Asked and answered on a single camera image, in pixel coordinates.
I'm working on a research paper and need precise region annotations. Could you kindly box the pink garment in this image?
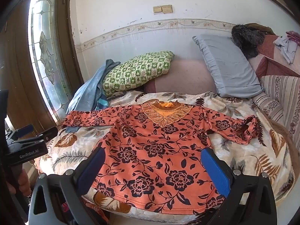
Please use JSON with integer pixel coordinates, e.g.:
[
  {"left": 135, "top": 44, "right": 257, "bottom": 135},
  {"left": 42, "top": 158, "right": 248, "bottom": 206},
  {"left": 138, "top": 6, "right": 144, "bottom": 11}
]
[{"left": 286, "top": 30, "right": 300, "bottom": 44}]

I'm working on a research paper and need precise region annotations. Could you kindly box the pink quilted mattress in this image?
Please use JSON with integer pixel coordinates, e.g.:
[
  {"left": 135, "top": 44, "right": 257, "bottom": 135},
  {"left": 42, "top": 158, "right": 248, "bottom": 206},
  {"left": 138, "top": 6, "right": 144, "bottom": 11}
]
[{"left": 143, "top": 58, "right": 217, "bottom": 94}]

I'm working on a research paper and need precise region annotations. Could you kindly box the teal striped cloth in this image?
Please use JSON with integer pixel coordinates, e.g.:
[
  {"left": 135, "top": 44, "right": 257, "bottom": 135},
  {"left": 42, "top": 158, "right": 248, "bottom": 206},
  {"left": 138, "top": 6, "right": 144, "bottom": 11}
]
[{"left": 95, "top": 94, "right": 109, "bottom": 110}]

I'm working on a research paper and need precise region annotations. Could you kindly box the pale lilac garment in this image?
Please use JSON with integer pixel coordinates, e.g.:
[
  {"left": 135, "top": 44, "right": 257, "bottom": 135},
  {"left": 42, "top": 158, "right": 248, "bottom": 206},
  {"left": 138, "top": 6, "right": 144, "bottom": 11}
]
[{"left": 273, "top": 36, "right": 298, "bottom": 64}]

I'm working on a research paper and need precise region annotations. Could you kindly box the red-brown quilt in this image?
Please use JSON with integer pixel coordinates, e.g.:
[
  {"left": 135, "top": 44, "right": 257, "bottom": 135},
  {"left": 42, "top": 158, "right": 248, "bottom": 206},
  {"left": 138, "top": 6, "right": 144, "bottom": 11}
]
[{"left": 248, "top": 34, "right": 300, "bottom": 80}]

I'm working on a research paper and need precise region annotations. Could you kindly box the wooden door with stained glass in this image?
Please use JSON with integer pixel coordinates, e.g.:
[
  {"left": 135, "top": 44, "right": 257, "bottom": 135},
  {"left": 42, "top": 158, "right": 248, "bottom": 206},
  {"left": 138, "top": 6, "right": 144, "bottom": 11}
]
[{"left": 0, "top": 0, "right": 85, "bottom": 143}]

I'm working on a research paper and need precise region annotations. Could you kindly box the green checked pillow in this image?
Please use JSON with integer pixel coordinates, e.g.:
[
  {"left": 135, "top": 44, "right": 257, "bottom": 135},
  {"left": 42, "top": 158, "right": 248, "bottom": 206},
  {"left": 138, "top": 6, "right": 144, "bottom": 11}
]
[{"left": 102, "top": 51, "right": 175, "bottom": 97}]

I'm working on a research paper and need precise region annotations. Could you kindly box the striped floral quilt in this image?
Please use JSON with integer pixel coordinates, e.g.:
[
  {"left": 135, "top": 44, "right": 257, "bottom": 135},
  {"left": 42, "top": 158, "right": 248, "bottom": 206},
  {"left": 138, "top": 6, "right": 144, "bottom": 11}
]
[{"left": 252, "top": 75, "right": 300, "bottom": 141}]

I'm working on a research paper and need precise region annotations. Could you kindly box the blue denim cloth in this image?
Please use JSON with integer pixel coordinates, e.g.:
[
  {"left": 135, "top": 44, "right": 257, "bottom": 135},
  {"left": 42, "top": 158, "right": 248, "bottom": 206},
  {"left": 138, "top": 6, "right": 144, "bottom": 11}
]
[{"left": 66, "top": 59, "right": 121, "bottom": 133}]

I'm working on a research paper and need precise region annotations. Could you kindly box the orange floral shirt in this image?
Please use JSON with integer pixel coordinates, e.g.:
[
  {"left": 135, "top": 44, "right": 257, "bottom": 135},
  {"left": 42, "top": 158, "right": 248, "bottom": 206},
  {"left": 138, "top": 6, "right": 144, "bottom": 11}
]
[{"left": 63, "top": 100, "right": 258, "bottom": 216}]

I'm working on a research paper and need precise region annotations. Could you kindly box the grey-blue pillow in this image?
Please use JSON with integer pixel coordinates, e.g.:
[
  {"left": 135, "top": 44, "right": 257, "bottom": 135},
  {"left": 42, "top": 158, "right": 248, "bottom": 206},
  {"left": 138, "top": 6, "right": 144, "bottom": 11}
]
[{"left": 192, "top": 34, "right": 263, "bottom": 98}]

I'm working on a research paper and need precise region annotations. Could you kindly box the cream leaf-print blanket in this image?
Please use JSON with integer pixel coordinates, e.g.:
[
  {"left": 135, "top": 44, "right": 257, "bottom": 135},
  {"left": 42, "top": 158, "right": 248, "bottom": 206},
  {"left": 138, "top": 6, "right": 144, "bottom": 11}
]
[{"left": 34, "top": 91, "right": 296, "bottom": 225}]

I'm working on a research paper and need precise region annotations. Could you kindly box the dark fur-trimmed garment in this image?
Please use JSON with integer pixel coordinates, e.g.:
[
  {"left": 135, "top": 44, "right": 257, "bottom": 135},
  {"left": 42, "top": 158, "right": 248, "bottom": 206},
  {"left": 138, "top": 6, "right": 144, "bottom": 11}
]
[{"left": 232, "top": 23, "right": 275, "bottom": 59}]

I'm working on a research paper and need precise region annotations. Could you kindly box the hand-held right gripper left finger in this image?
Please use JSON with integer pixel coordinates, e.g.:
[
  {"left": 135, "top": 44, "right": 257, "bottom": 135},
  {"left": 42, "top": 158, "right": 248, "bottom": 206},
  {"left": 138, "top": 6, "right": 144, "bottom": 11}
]
[{"left": 29, "top": 146, "right": 106, "bottom": 225}]

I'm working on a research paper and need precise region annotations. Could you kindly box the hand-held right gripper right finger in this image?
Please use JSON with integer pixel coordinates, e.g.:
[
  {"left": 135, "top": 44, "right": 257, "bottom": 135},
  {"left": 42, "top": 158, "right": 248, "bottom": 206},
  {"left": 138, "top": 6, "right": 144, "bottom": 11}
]
[{"left": 200, "top": 148, "right": 278, "bottom": 225}]

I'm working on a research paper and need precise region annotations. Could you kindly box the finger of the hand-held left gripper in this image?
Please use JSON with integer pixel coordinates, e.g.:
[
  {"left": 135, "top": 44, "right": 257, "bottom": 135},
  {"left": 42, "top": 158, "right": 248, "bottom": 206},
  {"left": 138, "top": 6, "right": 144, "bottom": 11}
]
[
  {"left": 35, "top": 126, "right": 59, "bottom": 143},
  {"left": 7, "top": 124, "right": 35, "bottom": 143}
]

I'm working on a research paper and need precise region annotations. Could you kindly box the person's left hand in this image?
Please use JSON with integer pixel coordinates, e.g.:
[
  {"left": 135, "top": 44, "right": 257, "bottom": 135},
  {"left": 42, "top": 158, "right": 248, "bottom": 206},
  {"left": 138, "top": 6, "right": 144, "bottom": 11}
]
[{"left": 7, "top": 166, "right": 32, "bottom": 198}]

